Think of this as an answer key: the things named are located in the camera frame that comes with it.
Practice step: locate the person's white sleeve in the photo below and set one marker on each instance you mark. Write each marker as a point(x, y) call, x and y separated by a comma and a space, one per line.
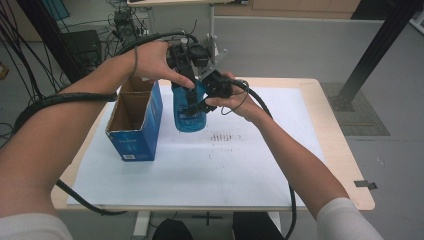
point(33, 228)
point(346, 221)

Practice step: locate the computer tower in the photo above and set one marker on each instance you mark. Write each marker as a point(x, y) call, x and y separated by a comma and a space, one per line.
point(126, 25)

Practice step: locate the blue detergent bottle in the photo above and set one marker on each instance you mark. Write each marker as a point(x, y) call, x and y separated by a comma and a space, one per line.
point(190, 123)

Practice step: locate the white table leg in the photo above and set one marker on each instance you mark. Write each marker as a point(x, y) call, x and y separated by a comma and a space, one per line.
point(141, 225)

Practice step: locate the thick black metal post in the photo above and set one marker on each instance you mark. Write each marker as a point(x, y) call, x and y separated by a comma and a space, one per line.
point(383, 36)

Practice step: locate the person's left leg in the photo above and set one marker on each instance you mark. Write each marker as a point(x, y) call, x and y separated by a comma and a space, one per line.
point(171, 230)

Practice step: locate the person's right leg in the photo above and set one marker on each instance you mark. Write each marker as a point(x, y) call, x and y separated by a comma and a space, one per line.
point(256, 228)

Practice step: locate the person's leg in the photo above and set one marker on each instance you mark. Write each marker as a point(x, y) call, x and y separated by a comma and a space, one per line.
point(256, 228)
point(171, 230)

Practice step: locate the black equipment box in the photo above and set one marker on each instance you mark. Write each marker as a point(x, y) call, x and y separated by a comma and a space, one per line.
point(83, 46)

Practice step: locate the person's left white sleeve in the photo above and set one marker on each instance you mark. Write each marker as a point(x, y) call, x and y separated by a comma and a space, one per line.
point(33, 228)

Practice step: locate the person's right white sleeve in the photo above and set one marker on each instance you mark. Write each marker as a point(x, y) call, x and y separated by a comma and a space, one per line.
point(346, 221)

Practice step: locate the white desk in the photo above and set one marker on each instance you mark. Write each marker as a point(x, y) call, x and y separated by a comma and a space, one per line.
point(160, 3)

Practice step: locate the person's right hand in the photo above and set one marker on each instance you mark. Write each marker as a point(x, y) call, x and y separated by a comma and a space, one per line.
point(241, 103)

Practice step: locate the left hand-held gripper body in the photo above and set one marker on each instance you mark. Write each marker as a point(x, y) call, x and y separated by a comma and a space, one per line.
point(195, 55)

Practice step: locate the wooden cabinet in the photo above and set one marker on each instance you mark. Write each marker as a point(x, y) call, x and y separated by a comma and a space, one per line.
point(286, 8)

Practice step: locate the grey tape piece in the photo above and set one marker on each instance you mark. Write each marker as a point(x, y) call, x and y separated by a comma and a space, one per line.
point(363, 183)

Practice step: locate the person's left hand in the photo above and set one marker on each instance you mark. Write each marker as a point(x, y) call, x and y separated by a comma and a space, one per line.
point(151, 61)

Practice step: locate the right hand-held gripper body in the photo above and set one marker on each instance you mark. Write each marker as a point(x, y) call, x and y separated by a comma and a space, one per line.
point(218, 87)

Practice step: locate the white table sheet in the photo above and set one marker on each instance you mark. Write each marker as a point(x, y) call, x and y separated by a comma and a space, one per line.
point(216, 173)

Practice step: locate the blue cardboard box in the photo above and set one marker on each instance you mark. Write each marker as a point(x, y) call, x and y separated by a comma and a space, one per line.
point(133, 140)

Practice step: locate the dark stand post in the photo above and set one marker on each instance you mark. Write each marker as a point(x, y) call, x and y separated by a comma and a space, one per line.
point(50, 43)

